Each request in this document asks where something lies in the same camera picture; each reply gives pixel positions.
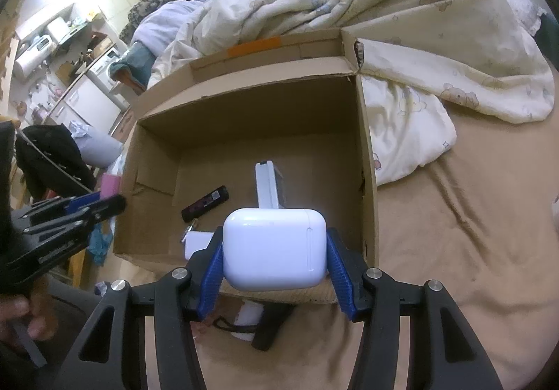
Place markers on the white box appliance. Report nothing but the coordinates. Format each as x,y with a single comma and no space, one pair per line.
56,28

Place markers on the brown cardboard box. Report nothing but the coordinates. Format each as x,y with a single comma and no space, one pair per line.
262,132

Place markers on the person's left hand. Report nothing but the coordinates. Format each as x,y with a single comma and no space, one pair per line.
41,316

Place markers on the teal cloth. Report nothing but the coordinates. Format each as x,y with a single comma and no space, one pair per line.
135,60

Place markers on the white cabinet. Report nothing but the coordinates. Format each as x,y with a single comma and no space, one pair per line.
83,104

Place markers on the black flashlight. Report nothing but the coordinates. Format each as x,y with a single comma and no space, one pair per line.
273,325

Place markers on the light blue plastic bag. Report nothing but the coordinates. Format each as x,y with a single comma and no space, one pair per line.
102,246

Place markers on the white cylindrical container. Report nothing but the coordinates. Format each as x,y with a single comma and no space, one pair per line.
246,316

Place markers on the white washing machine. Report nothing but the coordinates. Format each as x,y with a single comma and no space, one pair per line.
107,67

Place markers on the black jacket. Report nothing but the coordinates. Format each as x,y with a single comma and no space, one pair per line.
48,154

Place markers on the white kitchen appliance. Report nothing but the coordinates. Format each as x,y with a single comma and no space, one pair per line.
26,65

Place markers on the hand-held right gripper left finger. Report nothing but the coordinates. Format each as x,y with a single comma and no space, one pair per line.
209,281

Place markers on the cream printed quilt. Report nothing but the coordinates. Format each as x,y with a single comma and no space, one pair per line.
393,1

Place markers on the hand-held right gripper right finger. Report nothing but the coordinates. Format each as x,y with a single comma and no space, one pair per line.
343,281

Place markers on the black lighter stick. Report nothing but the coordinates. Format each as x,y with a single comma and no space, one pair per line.
205,203

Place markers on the lavender frilled pillow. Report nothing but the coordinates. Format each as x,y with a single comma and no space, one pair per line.
524,10

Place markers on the pink box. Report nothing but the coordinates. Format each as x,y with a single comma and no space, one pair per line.
110,185

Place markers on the white charger cube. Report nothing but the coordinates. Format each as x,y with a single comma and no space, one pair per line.
198,242

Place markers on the white remote control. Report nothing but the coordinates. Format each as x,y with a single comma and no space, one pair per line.
266,185

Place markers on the white earbuds case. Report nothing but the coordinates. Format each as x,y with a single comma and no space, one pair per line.
275,250

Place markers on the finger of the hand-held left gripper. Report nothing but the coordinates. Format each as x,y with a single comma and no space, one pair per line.
81,201
100,206

